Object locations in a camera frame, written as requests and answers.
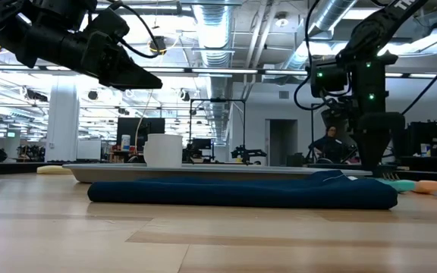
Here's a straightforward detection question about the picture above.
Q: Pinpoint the teal-handled spoon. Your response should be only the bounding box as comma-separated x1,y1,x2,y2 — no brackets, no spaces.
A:
376,177,419,193

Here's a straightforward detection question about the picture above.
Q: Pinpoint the black overhead camera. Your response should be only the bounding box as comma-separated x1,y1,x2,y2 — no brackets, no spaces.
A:
149,35,168,56

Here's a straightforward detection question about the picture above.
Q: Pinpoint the white board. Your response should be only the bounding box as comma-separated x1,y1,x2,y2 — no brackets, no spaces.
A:
76,139,102,162

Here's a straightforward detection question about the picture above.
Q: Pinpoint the white ceramic mug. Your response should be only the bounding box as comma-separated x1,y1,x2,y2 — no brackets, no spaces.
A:
143,133,184,168

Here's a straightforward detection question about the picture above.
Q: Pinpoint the overhead light bar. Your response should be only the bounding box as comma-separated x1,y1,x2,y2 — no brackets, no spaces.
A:
0,63,437,79

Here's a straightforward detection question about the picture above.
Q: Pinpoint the white square pillar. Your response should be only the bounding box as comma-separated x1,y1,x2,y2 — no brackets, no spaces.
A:
45,75,80,163

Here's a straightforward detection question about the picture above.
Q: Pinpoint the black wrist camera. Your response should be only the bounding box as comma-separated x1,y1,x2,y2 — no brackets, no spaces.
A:
83,6,131,43
304,61,351,99

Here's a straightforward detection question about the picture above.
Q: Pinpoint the orange-handled fork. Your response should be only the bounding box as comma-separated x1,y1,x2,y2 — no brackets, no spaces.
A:
373,172,437,195

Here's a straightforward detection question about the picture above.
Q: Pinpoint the navy blue cloth napkin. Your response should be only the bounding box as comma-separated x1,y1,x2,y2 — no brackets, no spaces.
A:
86,169,399,211

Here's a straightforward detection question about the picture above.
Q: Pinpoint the silver ceiling duct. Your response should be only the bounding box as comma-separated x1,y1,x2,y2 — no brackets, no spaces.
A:
191,0,235,143
278,0,358,73

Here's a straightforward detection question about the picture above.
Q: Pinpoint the black monitor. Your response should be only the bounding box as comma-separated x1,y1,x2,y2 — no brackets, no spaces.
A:
116,117,166,152

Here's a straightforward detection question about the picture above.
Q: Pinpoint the grey plastic tray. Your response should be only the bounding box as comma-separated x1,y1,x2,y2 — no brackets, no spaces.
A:
61,162,374,184

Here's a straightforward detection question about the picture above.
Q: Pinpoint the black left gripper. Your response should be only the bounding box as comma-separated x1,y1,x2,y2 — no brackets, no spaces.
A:
61,32,163,91

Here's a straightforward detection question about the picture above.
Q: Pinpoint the person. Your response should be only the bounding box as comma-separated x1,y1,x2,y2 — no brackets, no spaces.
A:
308,126,356,165

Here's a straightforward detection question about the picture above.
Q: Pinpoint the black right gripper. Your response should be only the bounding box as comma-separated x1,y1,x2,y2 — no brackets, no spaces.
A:
353,111,406,171

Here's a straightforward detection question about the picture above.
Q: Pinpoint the black frame rig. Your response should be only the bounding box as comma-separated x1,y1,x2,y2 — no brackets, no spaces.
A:
188,98,247,162

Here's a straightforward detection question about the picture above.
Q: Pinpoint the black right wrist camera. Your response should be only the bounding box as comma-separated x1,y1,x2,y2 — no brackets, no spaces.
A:
304,61,351,99

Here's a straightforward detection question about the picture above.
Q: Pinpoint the black equipment rack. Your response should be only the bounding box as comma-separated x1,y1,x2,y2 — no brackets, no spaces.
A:
407,120,437,158

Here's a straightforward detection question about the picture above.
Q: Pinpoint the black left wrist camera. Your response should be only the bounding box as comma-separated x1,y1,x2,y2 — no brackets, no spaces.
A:
83,6,131,43

